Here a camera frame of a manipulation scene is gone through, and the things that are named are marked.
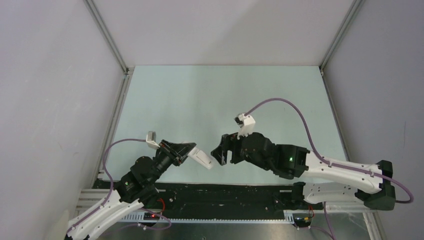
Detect left controller board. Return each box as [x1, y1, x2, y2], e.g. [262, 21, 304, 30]
[142, 212, 161, 221]

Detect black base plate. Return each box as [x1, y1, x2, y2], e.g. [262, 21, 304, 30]
[92, 179, 324, 221]

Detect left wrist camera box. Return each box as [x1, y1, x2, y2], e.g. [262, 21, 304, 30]
[145, 131, 160, 150]

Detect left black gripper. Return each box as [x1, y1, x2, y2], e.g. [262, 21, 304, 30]
[148, 138, 196, 184]

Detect right aluminium frame post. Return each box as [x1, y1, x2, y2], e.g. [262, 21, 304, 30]
[319, 0, 367, 78]

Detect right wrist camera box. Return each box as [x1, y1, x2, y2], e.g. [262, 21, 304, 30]
[234, 113, 256, 139]

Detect aluminium frame post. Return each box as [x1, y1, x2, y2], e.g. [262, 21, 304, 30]
[84, 0, 134, 176]
[319, 0, 367, 78]

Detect white remote control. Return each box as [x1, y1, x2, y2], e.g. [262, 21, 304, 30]
[188, 147, 214, 170]

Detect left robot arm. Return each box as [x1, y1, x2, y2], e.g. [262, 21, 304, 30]
[64, 140, 196, 240]

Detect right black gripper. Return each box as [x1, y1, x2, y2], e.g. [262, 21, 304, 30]
[210, 127, 272, 171]

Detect aluminium frame rail front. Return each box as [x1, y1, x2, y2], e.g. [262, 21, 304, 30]
[76, 188, 377, 224]

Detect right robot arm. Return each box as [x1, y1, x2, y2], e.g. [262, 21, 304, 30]
[211, 132, 396, 211]

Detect right controller board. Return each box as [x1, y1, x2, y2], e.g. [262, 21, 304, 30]
[293, 217, 313, 228]

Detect controller board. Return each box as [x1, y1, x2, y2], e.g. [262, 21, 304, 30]
[142, 212, 161, 221]
[293, 217, 313, 228]

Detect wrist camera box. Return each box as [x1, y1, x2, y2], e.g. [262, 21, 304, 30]
[234, 113, 256, 139]
[145, 131, 160, 150]

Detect left aluminium frame post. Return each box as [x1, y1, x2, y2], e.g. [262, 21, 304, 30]
[84, 0, 134, 176]

